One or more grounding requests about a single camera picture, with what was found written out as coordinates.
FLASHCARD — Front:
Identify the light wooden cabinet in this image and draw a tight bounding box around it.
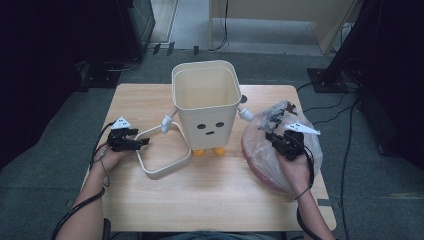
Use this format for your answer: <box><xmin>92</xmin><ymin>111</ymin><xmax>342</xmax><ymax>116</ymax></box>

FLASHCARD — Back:
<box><xmin>208</xmin><ymin>0</ymin><xmax>364</xmax><ymax>56</ymax></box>

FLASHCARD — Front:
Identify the black stand with base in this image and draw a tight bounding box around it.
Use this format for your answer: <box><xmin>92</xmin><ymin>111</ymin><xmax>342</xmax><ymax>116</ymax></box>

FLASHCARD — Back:
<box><xmin>306</xmin><ymin>0</ymin><xmax>374</xmax><ymax>94</ymax></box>

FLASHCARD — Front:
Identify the person's right hand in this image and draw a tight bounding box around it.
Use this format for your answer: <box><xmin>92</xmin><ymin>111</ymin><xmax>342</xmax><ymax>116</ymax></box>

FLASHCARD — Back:
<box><xmin>275</xmin><ymin>151</ymin><xmax>313</xmax><ymax>195</ymax></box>

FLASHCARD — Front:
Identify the black hanging cable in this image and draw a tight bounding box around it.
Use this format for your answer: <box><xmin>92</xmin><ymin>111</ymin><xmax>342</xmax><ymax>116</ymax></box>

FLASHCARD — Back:
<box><xmin>207</xmin><ymin>0</ymin><xmax>232</xmax><ymax>52</ymax></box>

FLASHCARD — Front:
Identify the cream bin with face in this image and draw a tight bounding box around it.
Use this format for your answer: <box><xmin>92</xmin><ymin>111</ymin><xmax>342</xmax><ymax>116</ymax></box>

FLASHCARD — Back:
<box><xmin>160</xmin><ymin>59</ymin><xmax>255</xmax><ymax>158</ymax></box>

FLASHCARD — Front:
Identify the person's left hand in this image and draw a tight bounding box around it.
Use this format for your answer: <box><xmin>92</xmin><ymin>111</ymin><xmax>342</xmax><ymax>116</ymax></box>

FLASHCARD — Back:
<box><xmin>94</xmin><ymin>145</ymin><xmax>132</xmax><ymax>175</ymax></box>

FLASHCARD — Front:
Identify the black chair part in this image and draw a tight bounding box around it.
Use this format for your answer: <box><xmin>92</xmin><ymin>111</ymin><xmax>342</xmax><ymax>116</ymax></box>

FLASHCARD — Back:
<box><xmin>101</xmin><ymin>217</ymin><xmax>113</xmax><ymax>240</ymax></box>

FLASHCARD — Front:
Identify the dark flat stand base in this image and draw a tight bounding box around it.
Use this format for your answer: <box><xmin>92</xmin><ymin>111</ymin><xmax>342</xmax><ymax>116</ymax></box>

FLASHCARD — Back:
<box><xmin>75</xmin><ymin>60</ymin><xmax>125</xmax><ymax>90</ymax></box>

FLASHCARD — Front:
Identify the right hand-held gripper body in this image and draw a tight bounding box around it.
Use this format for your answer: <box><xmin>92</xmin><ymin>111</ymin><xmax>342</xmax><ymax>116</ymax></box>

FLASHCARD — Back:
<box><xmin>273</xmin><ymin>122</ymin><xmax>322</xmax><ymax>162</ymax></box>

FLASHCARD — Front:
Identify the black floor cable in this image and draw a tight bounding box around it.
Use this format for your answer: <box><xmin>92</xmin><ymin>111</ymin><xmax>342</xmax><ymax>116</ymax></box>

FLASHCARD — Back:
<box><xmin>295</xmin><ymin>81</ymin><xmax>361</xmax><ymax>240</ymax></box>

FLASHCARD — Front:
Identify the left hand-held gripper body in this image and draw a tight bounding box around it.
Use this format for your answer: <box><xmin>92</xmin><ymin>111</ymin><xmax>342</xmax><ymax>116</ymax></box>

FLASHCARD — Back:
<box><xmin>107</xmin><ymin>116</ymin><xmax>138</xmax><ymax>153</ymax></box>

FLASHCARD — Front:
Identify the dark glass-front cabinet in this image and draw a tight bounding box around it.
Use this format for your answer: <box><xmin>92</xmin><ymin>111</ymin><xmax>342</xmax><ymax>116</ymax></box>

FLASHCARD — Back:
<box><xmin>114</xmin><ymin>0</ymin><xmax>157</xmax><ymax>62</ymax></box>

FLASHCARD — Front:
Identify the cream square bin ring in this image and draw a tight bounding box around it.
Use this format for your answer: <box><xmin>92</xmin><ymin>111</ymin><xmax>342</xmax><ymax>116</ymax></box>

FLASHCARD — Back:
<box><xmin>134</xmin><ymin>121</ymin><xmax>193</xmax><ymax>180</ymax></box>

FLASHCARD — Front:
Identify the clear plastic trash bag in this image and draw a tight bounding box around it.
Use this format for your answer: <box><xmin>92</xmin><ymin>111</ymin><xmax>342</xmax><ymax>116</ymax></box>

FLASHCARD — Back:
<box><xmin>240</xmin><ymin>99</ymin><xmax>324</xmax><ymax>195</ymax></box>

